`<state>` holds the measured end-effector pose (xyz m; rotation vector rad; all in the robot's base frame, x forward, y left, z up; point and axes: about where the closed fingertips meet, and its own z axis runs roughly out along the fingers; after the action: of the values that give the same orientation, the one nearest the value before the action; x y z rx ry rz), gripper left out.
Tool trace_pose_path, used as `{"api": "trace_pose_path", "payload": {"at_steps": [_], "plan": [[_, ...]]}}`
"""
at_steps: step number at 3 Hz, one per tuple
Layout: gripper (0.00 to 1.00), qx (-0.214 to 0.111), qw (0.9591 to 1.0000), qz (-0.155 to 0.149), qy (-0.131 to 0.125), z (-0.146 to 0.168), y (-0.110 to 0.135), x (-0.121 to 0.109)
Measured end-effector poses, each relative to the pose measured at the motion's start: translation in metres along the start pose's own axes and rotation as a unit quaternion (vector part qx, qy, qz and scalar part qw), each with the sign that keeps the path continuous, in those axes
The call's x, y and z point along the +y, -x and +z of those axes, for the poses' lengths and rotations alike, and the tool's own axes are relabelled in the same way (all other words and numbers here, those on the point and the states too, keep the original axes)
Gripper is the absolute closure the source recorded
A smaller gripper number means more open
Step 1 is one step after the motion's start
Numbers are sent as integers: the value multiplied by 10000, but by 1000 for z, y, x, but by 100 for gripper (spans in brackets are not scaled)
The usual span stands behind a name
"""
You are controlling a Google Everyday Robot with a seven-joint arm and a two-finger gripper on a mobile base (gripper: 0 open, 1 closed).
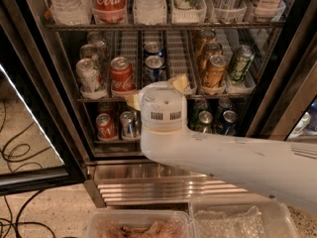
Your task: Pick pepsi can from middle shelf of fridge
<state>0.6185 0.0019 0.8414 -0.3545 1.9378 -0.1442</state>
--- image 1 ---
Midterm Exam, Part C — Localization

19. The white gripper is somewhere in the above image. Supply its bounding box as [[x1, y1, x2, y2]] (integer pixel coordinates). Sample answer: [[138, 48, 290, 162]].
[[125, 73, 188, 132]]

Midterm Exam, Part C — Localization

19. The blue pepsi can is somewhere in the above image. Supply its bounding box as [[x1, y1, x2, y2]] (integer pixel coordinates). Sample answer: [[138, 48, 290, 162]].
[[144, 42, 163, 58], [145, 56, 166, 84]]

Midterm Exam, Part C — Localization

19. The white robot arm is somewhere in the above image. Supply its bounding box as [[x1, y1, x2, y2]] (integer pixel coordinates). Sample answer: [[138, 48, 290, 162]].
[[125, 76, 317, 214]]

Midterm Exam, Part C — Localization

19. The red coca-cola can middle shelf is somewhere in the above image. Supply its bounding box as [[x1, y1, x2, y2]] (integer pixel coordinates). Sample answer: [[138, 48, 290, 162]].
[[110, 57, 136, 92]]

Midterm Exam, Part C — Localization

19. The front silver blue can bottom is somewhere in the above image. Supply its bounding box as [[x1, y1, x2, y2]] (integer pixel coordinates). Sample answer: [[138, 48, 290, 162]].
[[120, 111, 136, 139]]

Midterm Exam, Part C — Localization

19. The rear green can bottom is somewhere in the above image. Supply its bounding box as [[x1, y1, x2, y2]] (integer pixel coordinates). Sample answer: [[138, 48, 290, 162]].
[[191, 98, 209, 120]]

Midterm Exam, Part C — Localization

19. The green can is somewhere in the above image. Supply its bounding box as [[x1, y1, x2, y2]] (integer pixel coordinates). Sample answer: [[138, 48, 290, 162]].
[[194, 111, 213, 134], [191, 98, 209, 120]]

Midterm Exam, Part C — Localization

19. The empty white shelf tray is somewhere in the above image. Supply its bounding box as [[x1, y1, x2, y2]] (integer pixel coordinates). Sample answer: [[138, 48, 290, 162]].
[[165, 30, 197, 95]]

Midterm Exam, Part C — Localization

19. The front green can bottom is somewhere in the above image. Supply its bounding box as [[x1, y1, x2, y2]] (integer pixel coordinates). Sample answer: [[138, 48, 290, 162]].
[[194, 111, 213, 134]]

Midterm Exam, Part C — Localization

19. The rear red can bottom shelf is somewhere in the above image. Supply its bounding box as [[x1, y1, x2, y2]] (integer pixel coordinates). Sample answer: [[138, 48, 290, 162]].
[[97, 102, 114, 116]]

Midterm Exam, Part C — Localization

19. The front gold can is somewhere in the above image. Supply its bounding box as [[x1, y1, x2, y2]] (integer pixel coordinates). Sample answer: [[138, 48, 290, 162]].
[[202, 55, 228, 88]]

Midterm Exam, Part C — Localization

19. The gold can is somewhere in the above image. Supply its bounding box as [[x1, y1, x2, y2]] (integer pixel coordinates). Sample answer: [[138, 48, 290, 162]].
[[194, 30, 216, 58], [202, 55, 228, 88], [197, 42, 223, 71]]

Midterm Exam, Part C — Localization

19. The front red can bottom shelf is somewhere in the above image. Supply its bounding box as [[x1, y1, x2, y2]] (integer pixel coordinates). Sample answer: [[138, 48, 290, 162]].
[[96, 113, 117, 140]]

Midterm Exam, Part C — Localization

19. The rear blue can bottom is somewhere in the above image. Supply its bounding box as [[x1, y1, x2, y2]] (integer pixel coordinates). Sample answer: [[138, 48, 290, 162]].
[[215, 97, 232, 120]]

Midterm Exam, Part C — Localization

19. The middle gold can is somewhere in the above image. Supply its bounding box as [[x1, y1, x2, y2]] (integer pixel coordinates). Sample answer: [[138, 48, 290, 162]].
[[197, 42, 223, 71]]

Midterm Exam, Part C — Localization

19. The front white sprite can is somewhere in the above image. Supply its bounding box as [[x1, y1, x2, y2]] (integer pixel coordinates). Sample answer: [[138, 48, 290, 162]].
[[76, 59, 104, 93]]

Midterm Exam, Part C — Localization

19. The rear gold can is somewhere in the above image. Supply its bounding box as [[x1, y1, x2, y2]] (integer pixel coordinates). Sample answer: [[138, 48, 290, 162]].
[[194, 30, 216, 58]]

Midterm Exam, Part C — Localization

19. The rear can left row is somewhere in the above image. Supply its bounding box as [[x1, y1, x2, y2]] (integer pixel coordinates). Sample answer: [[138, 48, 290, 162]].
[[87, 32, 109, 62]]

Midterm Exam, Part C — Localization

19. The middle white can left row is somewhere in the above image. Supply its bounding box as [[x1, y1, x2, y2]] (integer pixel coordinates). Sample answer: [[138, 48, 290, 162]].
[[79, 44, 99, 63]]

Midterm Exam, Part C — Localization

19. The stainless steel glass-door fridge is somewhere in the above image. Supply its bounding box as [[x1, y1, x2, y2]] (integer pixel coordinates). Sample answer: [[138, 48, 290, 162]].
[[0, 0, 317, 208]]

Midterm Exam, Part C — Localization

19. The green can middle shelf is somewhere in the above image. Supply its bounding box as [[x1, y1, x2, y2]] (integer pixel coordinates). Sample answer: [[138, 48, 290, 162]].
[[228, 45, 255, 84]]

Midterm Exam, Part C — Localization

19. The coca-cola bottle top shelf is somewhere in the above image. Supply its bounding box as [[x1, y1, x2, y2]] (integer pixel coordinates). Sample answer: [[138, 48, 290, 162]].
[[92, 0, 126, 24]]

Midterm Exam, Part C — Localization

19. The right fridge glass door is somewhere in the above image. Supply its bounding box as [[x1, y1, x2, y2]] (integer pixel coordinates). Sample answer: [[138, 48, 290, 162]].
[[246, 0, 317, 141]]

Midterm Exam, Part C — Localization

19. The open fridge door left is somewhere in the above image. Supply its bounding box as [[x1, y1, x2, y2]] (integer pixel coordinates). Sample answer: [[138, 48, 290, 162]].
[[0, 29, 84, 196]]

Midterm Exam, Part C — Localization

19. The clear water bottle centre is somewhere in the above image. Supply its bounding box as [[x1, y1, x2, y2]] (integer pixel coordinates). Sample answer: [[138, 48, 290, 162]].
[[133, 0, 166, 25]]

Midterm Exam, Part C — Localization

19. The clear water bottle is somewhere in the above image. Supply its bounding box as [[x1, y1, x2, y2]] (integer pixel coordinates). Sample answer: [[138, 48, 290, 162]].
[[50, 0, 92, 26], [133, 0, 166, 25]]

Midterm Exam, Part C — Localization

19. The clear water bottle left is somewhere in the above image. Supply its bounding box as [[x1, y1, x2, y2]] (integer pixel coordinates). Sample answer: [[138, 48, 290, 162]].
[[50, 0, 92, 26]]

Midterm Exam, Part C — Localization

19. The clear bin with bubble wrap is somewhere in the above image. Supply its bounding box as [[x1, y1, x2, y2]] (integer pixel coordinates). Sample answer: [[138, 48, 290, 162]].
[[188, 194, 300, 238]]

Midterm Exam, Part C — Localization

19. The clear bin with brown items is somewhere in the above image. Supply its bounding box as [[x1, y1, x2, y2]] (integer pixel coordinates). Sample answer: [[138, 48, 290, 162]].
[[82, 209, 194, 238]]

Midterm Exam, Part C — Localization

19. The black floor cable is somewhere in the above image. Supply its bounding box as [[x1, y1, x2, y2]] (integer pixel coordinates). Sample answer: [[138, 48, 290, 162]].
[[0, 99, 57, 238]]

